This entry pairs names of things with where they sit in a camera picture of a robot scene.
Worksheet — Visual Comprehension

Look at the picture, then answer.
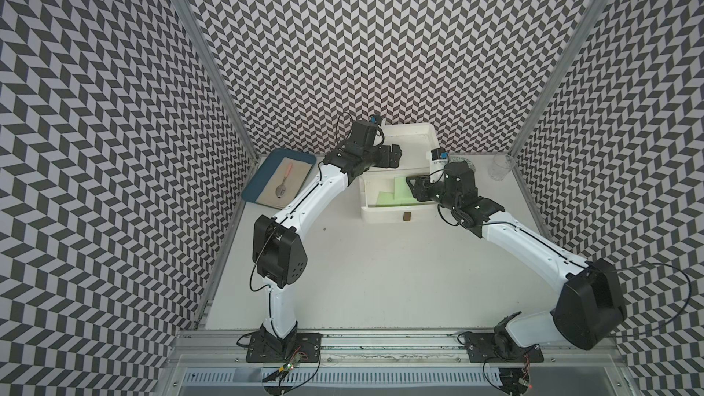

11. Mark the green sticky note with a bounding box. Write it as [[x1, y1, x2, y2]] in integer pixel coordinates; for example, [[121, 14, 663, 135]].
[[376, 192, 399, 207], [393, 176, 418, 205]]

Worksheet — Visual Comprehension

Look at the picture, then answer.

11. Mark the white top drawer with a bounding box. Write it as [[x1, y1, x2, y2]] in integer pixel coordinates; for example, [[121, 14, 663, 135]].
[[359, 169, 437, 225]]

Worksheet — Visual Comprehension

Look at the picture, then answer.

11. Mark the white drawer cabinet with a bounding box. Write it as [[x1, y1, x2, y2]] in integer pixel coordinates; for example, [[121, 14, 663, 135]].
[[364, 123, 439, 176]]

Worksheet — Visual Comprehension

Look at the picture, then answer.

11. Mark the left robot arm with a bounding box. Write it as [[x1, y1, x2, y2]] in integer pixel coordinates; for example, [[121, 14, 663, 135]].
[[252, 115, 403, 354]]

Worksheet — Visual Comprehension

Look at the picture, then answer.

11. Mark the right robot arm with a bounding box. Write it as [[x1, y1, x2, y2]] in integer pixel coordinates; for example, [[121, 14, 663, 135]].
[[406, 161, 627, 359]]

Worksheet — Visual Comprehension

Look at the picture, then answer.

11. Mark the green patterned small dish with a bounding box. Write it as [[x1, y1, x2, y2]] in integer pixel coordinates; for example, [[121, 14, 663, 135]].
[[459, 158, 477, 172]]

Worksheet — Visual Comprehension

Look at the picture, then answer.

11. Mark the clear glass cup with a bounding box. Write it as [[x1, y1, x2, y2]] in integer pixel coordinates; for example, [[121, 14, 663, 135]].
[[488, 154, 513, 181]]

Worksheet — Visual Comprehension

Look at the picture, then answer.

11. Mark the beige tray liner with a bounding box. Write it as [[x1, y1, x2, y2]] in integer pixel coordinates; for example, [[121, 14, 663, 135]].
[[257, 158, 312, 209]]

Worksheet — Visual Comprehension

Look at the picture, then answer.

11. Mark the blue tray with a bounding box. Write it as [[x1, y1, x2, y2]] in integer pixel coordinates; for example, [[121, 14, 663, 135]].
[[242, 148, 317, 210]]

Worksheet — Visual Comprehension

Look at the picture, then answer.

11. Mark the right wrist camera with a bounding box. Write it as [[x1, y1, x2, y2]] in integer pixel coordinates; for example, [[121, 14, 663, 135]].
[[429, 148, 449, 167]]

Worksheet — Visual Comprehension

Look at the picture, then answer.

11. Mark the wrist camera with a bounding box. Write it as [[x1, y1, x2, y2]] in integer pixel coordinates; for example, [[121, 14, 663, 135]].
[[429, 148, 449, 167], [370, 114, 384, 127]]

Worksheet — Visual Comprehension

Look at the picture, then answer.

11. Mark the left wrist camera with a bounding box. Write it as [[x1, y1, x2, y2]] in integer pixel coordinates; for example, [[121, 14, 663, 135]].
[[370, 114, 384, 127]]

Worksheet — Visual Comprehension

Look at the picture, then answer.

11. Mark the pink handled spoon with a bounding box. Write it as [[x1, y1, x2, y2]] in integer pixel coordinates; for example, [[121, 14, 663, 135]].
[[275, 162, 293, 199]]

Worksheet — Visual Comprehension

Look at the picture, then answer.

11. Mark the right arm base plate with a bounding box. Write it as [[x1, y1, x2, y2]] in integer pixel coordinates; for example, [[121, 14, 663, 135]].
[[456, 312, 545, 364]]

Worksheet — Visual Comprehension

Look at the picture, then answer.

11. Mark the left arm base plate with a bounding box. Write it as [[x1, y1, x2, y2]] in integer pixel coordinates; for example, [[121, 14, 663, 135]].
[[246, 329, 323, 364]]

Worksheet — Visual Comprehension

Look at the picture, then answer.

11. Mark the aluminium front rail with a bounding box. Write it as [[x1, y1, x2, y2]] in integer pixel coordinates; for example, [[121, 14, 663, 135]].
[[163, 329, 626, 369]]

